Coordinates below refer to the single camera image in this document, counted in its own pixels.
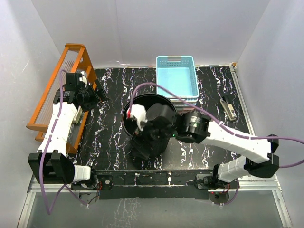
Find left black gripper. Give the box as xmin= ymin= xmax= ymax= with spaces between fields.
xmin=79 ymin=80 xmax=111 ymax=113

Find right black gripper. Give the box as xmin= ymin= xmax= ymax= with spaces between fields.
xmin=129 ymin=115 xmax=176 ymax=159

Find large black plastic bucket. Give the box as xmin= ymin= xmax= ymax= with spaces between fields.
xmin=121 ymin=93 xmax=178 ymax=157

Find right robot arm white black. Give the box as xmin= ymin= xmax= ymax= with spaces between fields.
xmin=126 ymin=103 xmax=279 ymax=189

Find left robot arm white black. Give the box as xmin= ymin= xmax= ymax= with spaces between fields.
xmin=28 ymin=71 xmax=109 ymax=190

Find small grey block in rack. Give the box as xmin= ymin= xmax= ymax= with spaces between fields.
xmin=72 ymin=106 xmax=82 ymax=124

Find orange wooden rack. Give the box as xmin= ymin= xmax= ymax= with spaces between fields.
xmin=27 ymin=44 xmax=106 ymax=160

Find pink perforated basket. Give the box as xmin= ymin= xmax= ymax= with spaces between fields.
xmin=176 ymin=107 xmax=196 ymax=115

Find dark blue perforated basket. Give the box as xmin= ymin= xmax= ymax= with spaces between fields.
xmin=173 ymin=102 xmax=197 ymax=107

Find light blue perforated basket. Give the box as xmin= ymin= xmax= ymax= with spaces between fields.
xmin=156 ymin=56 xmax=199 ymax=101

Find black stapler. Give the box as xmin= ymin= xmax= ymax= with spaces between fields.
xmin=220 ymin=95 xmax=237 ymax=121

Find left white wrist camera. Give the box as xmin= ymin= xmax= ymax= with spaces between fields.
xmin=80 ymin=71 xmax=89 ymax=88

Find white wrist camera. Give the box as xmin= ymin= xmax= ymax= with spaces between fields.
xmin=126 ymin=104 xmax=148 ymax=131
xmin=80 ymin=71 xmax=89 ymax=88

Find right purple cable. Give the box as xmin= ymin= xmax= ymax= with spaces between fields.
xmin=128 ymin=83 xmax=304 ymax=168

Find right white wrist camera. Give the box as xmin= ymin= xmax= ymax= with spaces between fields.
xmin=126 ymin=104 xmax=148 ymax=131

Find black front mounting rail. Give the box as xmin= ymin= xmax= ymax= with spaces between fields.
xmin=97 ymin=170 xmax=212 ymax=200

